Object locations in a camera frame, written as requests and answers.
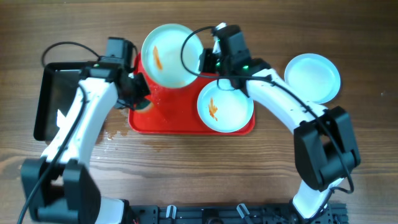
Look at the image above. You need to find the red plastic tray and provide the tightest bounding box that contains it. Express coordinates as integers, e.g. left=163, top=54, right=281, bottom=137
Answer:
left=127, top=52, right=256, bottom=136

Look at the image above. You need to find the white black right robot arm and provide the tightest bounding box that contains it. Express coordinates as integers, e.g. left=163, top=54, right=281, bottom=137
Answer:
left=199, top=49, right=361, bottom=223

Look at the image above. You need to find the black plastic tray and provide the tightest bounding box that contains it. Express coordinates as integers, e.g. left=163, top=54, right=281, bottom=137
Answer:
left=33, top=62, right=88, bottom=141

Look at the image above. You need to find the light blue plate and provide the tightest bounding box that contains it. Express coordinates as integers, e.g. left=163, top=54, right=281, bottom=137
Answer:
left=141, top=24, right=203, bottom=88
left=284, top=53, right=341, bottom=104
left=197, top=79, right=254, bottom=133

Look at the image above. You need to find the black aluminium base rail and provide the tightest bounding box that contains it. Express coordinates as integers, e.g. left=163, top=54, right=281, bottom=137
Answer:
left=131, top=203, right=349, bottom=224

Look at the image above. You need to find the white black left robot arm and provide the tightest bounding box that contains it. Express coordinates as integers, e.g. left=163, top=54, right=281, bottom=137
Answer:
left=17, top=62, right=150, bottom=223

